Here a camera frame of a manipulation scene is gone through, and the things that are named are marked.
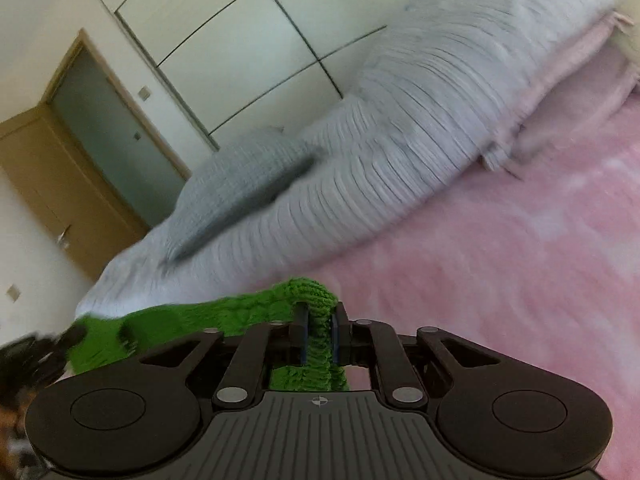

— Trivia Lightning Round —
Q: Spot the pink floral blanket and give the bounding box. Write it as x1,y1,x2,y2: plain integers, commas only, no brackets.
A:
270,42,640,480

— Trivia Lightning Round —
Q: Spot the wooden door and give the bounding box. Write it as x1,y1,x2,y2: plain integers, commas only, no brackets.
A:
0,104,151,282

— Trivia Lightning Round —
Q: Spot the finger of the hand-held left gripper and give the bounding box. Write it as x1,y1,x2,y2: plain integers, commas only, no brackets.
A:
54,324,89,362

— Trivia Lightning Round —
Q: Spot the frosted glass door frame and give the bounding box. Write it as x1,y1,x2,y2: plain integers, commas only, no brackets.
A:
45,29,193,188

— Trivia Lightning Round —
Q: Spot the grey ribbed quilt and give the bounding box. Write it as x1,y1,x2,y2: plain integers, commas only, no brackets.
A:
75,0,632,322

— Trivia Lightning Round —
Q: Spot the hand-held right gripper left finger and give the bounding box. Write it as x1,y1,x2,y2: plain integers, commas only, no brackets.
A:
137,304,310,413

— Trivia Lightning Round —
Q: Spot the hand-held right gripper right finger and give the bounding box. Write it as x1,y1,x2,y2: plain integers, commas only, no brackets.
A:
332,302,501,411

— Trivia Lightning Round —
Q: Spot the white wardrobe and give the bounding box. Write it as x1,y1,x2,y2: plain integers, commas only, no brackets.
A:
86,0,437,153

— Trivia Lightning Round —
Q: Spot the pink ruffled pillow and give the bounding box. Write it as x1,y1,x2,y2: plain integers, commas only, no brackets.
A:
479,10,640,177

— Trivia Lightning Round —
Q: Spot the green knitted sweater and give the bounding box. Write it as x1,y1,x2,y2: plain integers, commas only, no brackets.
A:
65,276,352,393

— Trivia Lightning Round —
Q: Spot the grey pillow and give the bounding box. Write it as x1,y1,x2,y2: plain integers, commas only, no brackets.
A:
159,127,326,267

